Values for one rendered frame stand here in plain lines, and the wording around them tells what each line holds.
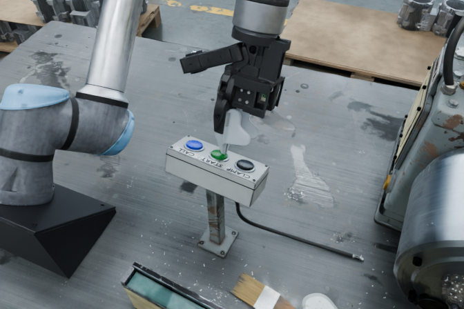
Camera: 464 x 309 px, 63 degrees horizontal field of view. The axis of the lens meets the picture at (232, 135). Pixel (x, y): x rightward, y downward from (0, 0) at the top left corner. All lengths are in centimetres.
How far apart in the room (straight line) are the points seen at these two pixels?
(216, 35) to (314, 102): 186
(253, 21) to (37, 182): 54
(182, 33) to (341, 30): 116
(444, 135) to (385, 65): 188
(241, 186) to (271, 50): 22
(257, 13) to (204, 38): 240
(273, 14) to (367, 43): 223
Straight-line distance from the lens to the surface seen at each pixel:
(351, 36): 279
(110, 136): 87
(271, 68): 56
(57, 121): 83
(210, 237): 85
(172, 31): 304
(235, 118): 59
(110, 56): 89
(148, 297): 71
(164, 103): 117
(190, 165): 65
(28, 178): 84
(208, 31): 301
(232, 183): 63
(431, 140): 73
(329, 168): 101
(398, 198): 86
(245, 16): 54
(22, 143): 83
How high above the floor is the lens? 157
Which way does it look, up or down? 47 degrees down
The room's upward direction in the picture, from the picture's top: straight up
